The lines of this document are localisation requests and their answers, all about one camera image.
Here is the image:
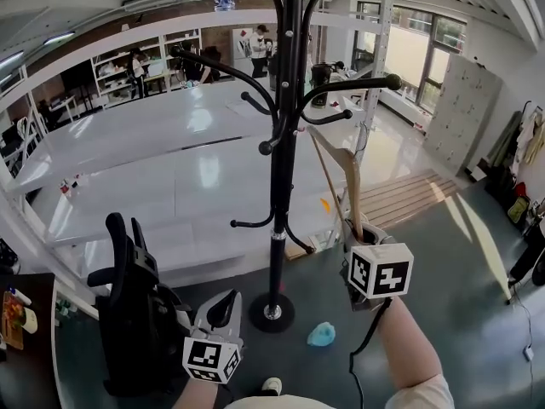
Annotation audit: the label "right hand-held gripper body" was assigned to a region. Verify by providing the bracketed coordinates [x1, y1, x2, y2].
[339, 223, 416, 314]

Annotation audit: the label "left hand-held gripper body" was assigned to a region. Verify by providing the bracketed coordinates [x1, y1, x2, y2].
[181, 288, 246, 385]

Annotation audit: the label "wooden clothes hanger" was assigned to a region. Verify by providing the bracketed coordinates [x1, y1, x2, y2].
[305, 124, 368, 246]

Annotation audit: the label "black metal coat rack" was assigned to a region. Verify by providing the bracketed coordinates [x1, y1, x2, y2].
[169, 0, 404, 334]

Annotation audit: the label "person's right forearm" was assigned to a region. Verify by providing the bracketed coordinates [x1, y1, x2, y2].
[377, 295, 444, 392]

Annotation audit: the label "person's left forearm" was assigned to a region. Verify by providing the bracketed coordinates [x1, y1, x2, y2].
[171, 376, 221, 409]

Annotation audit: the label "hanging clothes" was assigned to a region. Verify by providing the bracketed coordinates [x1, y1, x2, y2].
[488, 103, 545, 229]

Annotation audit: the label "flat cardboard piece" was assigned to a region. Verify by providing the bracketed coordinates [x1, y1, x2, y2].
[284, 244, 317, 262]

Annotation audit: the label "wooden slatted pallet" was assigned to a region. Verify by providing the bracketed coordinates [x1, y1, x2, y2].
[359, 168, 464, 230]

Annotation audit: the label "person's white shoe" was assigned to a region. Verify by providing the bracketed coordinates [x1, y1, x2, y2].
[261, 377, 284, 397]

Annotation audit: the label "blue plastic bag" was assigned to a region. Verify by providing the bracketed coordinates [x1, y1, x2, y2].
[307, 321, 337, 349]

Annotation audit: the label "black office chair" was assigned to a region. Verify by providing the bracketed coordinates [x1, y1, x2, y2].
[87, 211, 193, 398]

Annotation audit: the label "person's beige shirt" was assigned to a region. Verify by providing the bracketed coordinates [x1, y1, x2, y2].
[224, 372, 456, 409]

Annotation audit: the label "grey locker cabinet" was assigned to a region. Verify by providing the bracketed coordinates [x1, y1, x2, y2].
[424, 53, 504, 177]

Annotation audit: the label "white cup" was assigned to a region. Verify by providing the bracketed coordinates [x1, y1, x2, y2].
[22, 306, 39, 334]

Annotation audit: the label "black desk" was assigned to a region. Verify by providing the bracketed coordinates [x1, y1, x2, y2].
[0, 272, 59, 409]

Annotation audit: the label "large window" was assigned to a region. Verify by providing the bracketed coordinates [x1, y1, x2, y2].
[390, 5, 469, 115]

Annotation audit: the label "large white table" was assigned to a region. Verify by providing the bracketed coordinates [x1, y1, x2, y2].
[7, 78, 372, 287]

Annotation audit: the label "wooden tray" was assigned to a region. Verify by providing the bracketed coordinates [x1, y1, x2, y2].
[1, 291, 26, 352]

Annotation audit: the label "white shelf unit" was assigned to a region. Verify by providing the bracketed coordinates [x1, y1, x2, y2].
[90, 27, 204, 111]

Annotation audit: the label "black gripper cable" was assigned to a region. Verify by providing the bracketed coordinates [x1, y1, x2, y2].
[348, 297, 393, 409]

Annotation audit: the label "thin floor cable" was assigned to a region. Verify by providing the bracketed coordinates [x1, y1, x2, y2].
[509, 282, 536, 409]

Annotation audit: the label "white metal rack post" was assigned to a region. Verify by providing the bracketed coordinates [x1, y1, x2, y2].
[357, 0, 393, 168]

